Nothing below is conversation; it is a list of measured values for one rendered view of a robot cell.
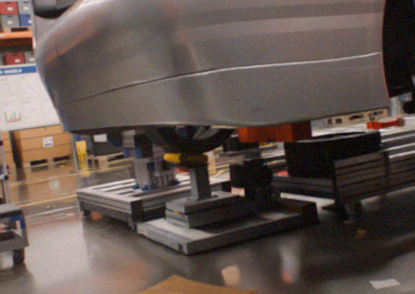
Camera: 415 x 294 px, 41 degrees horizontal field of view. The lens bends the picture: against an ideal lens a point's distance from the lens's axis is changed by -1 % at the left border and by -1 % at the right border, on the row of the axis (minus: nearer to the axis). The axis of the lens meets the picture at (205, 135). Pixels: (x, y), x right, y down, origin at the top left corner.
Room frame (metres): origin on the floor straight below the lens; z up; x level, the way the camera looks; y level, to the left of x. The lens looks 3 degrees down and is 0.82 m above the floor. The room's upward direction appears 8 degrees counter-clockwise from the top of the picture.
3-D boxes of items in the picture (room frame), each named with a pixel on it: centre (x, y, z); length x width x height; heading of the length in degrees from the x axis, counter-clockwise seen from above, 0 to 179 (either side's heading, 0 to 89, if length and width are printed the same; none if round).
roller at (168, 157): (3.68, 0.22, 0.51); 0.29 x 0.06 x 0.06; 26
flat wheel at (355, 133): (3.85, -0.85, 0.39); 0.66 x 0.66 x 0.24
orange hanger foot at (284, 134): (3.79, -0.49, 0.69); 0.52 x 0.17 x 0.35; 26
